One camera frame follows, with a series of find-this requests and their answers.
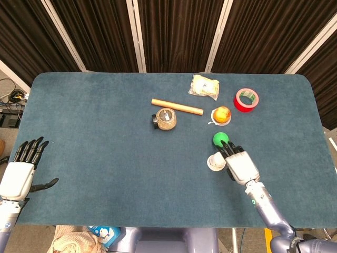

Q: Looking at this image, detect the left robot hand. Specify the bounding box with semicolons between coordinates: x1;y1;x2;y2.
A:
0;136;60;202

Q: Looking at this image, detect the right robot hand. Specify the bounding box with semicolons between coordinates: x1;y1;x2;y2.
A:
215;141;261;186

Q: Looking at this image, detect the white paper cup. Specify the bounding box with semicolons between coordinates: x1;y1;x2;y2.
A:
206;151;227;173

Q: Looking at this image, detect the orange jelly cup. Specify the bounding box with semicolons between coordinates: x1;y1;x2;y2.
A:
207;105;232;127

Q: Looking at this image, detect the green ball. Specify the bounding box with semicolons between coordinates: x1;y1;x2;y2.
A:
212;132;230;148

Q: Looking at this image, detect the red tape roll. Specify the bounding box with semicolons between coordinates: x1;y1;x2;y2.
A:
233;88;260;113

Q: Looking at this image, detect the beige knitted cloth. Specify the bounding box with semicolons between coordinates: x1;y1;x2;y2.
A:
49;225;106;253

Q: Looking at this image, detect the clear plastic snack bag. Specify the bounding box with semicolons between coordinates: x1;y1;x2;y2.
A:
187;74;221;101

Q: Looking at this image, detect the wooden rolling stick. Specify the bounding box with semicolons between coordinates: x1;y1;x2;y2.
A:
151;98;204;116

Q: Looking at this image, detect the glass jar with black lid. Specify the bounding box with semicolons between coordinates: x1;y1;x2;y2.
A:
151;108;177;131

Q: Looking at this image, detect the blue table cloth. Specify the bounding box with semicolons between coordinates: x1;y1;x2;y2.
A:
7;72;337;229

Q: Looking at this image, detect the blue printed package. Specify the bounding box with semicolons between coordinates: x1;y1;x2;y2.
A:
87;226;122;248

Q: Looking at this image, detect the robot torso base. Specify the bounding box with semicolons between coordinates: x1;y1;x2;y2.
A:
109;227;220;253

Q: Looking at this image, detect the bundle of cables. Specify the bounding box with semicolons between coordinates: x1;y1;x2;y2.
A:
0;78;29;114

